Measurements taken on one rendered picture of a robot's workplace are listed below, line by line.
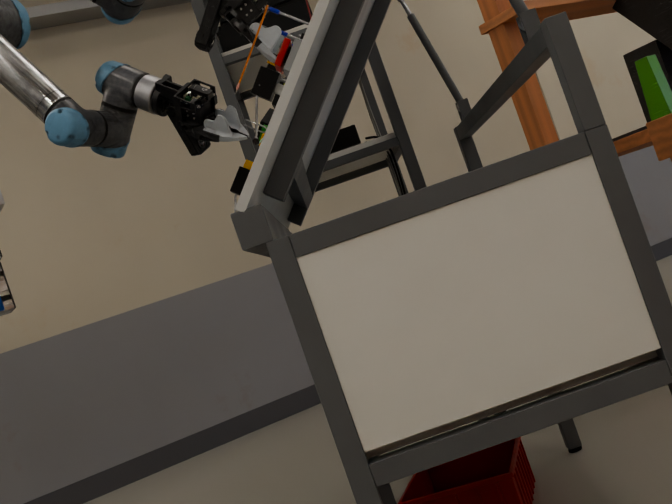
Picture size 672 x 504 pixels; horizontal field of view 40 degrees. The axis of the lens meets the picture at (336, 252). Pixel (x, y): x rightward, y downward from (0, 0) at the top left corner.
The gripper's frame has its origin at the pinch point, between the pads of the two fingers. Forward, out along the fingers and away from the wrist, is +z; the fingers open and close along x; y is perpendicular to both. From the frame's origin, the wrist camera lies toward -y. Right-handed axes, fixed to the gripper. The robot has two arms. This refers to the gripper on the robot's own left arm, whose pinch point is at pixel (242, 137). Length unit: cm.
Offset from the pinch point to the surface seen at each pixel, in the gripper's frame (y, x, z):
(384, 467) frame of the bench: -17, -42, 56
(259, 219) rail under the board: 11.1, -27.3, 23.1
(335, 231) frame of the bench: 9.9, -22.1, 34.6
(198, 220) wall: -263, 185, -180
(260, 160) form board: 17.8, -21.1, 19.5
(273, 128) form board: 21.4, -16.7, 19.3
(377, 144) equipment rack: -58, 77, -9
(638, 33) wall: -281, 552, -24
